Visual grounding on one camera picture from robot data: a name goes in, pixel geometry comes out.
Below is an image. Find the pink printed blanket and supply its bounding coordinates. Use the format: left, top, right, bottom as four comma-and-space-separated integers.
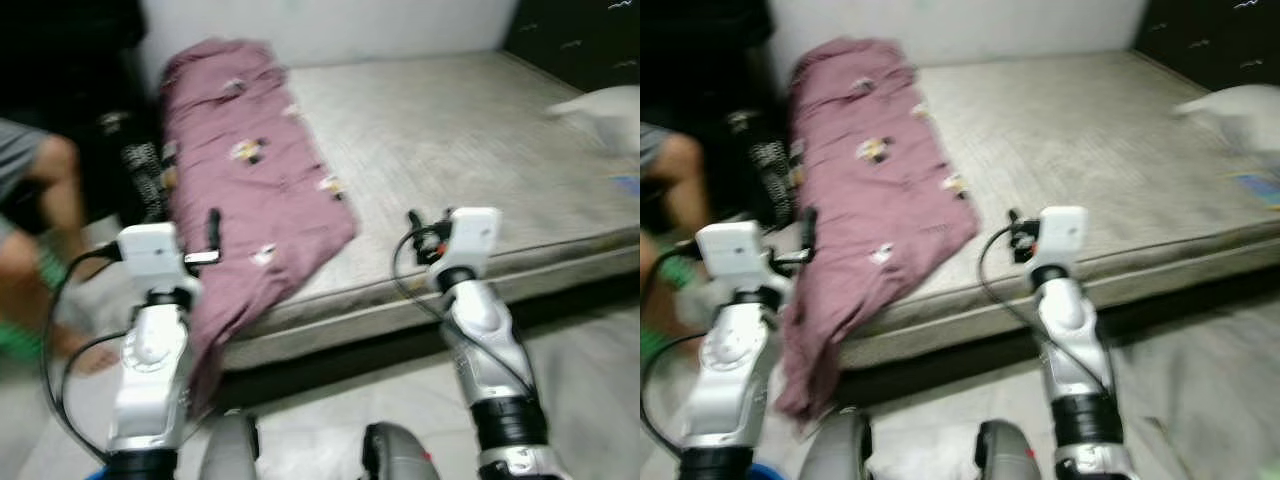
160, 38, 359, 411
775, 38, 981, 426

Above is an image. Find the black white patterned fabric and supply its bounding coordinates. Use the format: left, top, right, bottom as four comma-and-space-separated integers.
98, 108, 173, 223
725, 108, 801, 226

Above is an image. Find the white quilted mattress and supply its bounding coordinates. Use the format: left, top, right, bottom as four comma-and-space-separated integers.
835, 50, 1280, 373
215, 50, 641, 373

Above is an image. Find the person in green striped clothes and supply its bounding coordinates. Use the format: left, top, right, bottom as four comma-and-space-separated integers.
640, 122, 717, 363
0, 118, 123, 379

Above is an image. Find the grey left robot leg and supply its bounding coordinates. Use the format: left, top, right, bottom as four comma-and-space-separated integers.
800, 409, 874, 480
198, 411, 262, 480

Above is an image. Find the grey robot leg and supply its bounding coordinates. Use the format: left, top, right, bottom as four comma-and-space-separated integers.
361, 421, 442, 480
974, 419, 1047, 480
198, 411, 262, 480
800, 409, 874, 480

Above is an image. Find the grey right robot leg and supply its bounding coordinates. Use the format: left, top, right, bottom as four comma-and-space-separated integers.
974, 419, 1047, 480
361, 421, 442, 480

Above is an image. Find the white pillow with green leaf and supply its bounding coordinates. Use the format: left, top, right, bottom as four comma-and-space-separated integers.
545, 85, 641, 156
1172, 83, 1280, 156

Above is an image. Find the black tufted headboard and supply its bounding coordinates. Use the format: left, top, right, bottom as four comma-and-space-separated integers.
1135, 0, 1280, 93
505, 0, 641, 93

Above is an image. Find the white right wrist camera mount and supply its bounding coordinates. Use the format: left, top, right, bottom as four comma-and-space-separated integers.
431, 206, 504, 288
1029, 205, 1090, 283

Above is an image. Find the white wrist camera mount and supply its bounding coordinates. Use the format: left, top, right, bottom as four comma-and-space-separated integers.
694, 220, 777, 302
1029, 205, 1090, 283
117, 222, 202, 298
431, 206, 504, 288

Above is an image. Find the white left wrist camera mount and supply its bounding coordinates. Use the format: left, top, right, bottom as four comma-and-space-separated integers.
694, 220, 777, 302
117, 222, 202, 298

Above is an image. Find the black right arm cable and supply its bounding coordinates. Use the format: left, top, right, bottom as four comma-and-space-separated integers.
389, 227, 537, 403
977, 224, 1117, 398

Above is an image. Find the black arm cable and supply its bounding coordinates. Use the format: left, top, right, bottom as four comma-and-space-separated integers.
389, 227, 537, 403
41, 244, 127, 467
640, 252, 707, 463
977, 224, 1117, 398

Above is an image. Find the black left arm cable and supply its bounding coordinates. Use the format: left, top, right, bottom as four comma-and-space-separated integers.
41, 244, 127, 467
640, 252, 707, 463

